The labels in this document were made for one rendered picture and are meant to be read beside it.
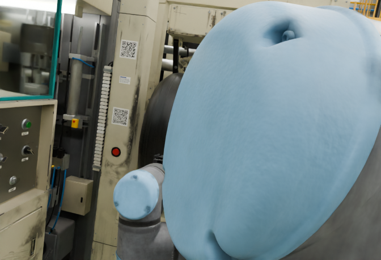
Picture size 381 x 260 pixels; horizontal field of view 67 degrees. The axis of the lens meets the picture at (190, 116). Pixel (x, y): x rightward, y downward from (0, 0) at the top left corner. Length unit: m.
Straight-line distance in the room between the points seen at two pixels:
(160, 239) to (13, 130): 0.70
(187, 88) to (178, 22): 1.35
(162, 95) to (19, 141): 0.53
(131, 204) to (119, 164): 0.73
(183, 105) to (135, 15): 1.15
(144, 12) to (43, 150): 0.69
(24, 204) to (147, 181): 0.71
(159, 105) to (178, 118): 0.90
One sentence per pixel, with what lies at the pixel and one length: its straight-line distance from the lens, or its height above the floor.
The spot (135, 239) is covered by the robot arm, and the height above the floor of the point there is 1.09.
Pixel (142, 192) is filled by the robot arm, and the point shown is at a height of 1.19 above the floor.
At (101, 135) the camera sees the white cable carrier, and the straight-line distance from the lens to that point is 1.35.
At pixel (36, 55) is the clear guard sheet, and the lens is 1.15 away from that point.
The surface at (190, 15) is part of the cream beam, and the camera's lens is 1.49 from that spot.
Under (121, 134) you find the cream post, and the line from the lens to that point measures 1.29.
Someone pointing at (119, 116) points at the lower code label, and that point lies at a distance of 1.28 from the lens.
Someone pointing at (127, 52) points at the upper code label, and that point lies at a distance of 1.27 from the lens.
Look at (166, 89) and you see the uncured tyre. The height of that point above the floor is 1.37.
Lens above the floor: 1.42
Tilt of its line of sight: 7 degrees down
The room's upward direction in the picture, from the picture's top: 9 degrees clockwise
